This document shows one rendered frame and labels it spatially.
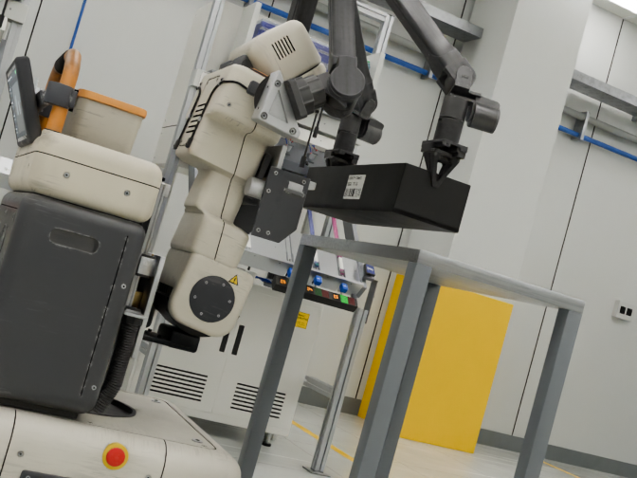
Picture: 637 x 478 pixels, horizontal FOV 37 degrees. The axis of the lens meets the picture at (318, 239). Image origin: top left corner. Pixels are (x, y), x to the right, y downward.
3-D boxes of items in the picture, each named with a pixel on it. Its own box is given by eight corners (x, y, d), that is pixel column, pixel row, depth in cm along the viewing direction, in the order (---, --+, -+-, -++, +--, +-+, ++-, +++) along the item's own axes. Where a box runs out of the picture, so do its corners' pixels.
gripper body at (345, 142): (343, 162, 270) (350, 137, 270) (358, 162, 260) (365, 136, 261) (323, 156, 267) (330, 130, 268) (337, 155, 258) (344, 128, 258)
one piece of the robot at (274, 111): (257, 118, 199) (279, 69, 200) (249, 119, 204) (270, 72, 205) (298, 138, 203) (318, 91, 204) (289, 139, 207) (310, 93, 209)
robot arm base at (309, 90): (269, 85, 209) (288, 80, 198) (301, 74, 212) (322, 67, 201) (282, 122, 211) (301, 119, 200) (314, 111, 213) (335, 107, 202)
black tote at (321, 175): (298, 206, 260) (309, 167, 261) (353, 224, 267) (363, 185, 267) (391, 211, 207) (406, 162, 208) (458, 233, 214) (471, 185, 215)
